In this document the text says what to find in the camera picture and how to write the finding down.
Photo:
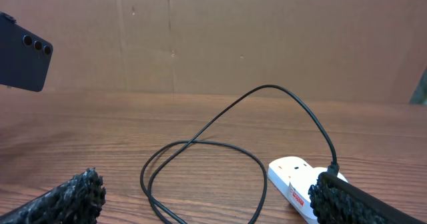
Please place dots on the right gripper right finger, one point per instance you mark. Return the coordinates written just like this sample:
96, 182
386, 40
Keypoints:
334, 201

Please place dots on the blue Samsung Galaxy smartphone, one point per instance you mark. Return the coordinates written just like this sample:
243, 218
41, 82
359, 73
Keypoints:
25, 57

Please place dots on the white power strip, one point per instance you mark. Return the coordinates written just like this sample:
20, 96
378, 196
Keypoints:
293, 177

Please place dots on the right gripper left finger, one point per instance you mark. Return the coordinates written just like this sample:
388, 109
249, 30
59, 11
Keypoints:
78, 200

